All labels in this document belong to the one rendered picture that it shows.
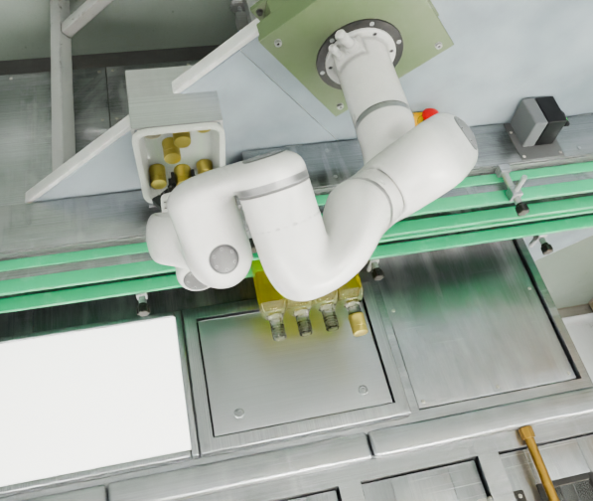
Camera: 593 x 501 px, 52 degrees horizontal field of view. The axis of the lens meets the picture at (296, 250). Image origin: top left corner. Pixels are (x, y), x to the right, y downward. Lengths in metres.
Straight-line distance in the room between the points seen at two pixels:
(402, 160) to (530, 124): 0.74
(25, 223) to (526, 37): 1.12
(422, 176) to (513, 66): 0.69
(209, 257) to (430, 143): 0.31
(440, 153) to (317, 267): 0.22
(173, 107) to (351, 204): 0.57
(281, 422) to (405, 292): 0.47
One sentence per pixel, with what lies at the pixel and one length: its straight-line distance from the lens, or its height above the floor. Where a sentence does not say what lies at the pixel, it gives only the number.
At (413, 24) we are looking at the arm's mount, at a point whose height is 0.84.
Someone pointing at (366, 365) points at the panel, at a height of 1.19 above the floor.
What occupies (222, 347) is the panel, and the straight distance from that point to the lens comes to 1.42.
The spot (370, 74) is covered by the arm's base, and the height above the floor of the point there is 0.93.
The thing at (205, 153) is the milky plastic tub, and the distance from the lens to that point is 1.33.
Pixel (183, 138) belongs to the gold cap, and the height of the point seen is 0.81.
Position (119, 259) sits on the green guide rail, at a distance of 1.36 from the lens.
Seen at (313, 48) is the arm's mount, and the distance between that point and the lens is 1.09.
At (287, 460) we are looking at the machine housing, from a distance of 1.35.
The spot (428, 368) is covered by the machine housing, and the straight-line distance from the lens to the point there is 1.51.
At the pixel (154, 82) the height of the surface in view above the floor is 0.71.
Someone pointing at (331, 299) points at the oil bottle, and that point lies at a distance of 1.32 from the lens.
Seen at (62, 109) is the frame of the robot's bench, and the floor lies 0.49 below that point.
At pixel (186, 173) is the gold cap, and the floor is 0.83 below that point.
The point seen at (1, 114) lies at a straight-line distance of 1.97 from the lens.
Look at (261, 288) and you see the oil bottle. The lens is 1.32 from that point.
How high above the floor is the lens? 1.64
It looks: 30 degrees down
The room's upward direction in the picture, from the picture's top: 166 degrees clockwise
